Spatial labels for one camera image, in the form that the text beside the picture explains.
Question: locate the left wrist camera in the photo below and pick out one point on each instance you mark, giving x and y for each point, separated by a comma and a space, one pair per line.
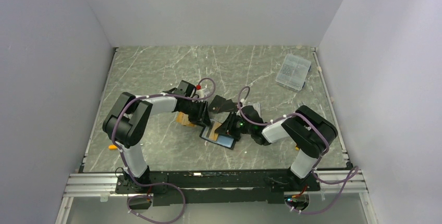
201, 92

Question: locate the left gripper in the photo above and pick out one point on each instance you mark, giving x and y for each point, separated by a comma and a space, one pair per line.
203, 115

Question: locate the clear plastic screw box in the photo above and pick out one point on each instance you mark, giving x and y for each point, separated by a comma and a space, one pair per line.
293, 72

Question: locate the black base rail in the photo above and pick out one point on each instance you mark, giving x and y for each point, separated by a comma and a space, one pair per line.
222, 186

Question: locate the aluminium frame rail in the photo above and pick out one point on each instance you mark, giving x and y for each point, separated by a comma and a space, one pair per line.
105, 185

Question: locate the black leather card holder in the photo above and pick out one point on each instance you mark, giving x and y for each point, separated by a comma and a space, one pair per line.
224, 141

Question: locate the gold card stack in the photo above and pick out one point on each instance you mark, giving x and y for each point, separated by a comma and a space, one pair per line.
183, 119

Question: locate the black card stack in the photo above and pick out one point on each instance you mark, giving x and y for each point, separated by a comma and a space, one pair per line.
220, 104

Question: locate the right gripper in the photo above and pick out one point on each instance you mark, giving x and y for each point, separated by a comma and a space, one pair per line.
226, 128

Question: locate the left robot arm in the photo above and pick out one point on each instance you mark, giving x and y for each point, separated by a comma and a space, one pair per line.
127, 120

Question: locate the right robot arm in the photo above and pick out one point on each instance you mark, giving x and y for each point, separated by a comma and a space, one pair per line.
311, 133

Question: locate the silver card stack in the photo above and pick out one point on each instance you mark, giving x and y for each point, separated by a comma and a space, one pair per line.
256, 106

